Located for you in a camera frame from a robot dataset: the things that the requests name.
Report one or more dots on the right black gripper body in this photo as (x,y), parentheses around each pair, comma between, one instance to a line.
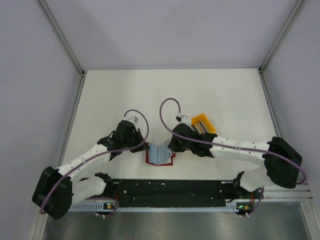
(177,146)

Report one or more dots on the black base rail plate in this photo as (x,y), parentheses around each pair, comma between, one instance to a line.
(159,193)

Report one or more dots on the red leather card holder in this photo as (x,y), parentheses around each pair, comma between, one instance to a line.
(159,155)

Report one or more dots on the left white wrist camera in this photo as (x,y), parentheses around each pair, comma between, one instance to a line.
(133,119)

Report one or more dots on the stack of cards in bin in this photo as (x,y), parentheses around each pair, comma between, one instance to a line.
(200,128)

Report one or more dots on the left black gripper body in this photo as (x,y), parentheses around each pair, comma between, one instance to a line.
(135,139)

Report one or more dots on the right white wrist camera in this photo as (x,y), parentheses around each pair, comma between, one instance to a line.
(182,118)

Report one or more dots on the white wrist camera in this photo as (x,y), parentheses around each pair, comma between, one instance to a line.
(133,119)
(182,118)

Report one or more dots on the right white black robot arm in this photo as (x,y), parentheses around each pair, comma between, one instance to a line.
(277,162)

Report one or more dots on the white slotted cable duct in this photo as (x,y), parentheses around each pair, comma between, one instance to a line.
(105,207)

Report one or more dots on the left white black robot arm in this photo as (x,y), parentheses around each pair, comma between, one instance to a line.
(64,186)

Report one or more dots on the yellow plastic card bin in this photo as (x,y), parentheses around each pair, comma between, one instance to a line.
(203,118)

